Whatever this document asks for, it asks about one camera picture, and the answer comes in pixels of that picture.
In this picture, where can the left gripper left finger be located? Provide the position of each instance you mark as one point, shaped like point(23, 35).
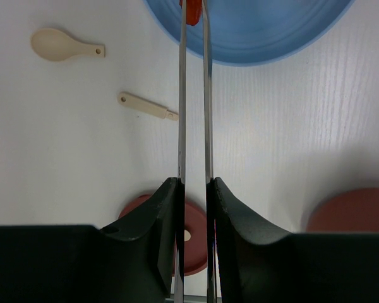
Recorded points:
point(129, 260)

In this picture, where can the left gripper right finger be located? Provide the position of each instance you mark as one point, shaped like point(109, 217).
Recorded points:
point(261, 262)

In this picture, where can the long metal tongs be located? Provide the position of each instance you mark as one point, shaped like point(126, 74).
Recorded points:
point(209, 164)

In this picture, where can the red orange carrot slice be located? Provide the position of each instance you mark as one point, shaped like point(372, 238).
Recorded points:
point(193, 12)

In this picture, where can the red lid left front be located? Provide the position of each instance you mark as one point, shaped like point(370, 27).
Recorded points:
point(195, 239)

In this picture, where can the red steel bowl centre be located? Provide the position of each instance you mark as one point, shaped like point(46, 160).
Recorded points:
point(352, 211)

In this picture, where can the blue plate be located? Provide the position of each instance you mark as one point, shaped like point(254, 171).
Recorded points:
point(250, 33)

